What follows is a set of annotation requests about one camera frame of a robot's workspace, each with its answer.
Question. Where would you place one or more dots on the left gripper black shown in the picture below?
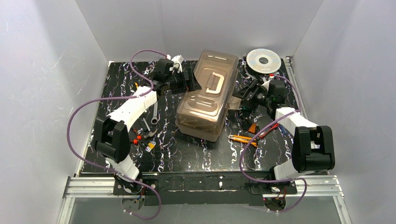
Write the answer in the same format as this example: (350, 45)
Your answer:
(187, 80)

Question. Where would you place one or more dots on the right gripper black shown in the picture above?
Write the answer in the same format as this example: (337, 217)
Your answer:
(247, 94)

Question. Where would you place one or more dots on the beige plastic tool box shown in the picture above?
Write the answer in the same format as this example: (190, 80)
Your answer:
(202, 113)

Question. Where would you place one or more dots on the orange black pliers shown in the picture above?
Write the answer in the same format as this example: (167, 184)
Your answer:
(138, 139)

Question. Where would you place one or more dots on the black handled claw hammer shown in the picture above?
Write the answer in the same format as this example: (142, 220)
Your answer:
(149, 132)

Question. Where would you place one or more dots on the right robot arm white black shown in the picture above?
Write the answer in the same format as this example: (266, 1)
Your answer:
(313, 148)

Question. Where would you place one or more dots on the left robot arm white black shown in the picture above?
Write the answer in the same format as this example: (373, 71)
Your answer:
(111, 135)

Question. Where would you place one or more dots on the orange black small tool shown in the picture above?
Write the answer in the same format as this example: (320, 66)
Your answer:
(251, 128)

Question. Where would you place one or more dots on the white tape roll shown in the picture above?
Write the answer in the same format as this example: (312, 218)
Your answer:
(263, 61)

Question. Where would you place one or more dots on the orange utility knife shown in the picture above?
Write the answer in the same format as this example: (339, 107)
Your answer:
(243, 139)

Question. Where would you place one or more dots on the red utility knife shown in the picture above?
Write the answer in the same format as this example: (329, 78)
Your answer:
(272, 128)

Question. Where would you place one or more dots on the silver combination wrench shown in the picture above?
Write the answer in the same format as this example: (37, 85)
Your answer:
(155, 118)

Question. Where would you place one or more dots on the blue screwdriver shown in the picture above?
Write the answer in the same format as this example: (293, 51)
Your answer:
(285, 131)

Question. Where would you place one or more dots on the yellow hex key set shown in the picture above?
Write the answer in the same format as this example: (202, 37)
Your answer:
(150, 146)

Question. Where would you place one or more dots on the black mounting plate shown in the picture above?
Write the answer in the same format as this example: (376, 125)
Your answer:
(223, 187)

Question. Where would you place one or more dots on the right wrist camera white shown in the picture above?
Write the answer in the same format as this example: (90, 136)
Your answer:
(267, 80)

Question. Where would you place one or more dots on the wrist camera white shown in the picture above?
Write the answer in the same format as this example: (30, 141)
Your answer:
(267, 80)
(177, 63)

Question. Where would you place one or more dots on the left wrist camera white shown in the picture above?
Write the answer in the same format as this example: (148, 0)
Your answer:
(177, 63)

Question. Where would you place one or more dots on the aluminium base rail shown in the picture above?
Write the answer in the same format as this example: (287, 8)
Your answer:
(104, 186)

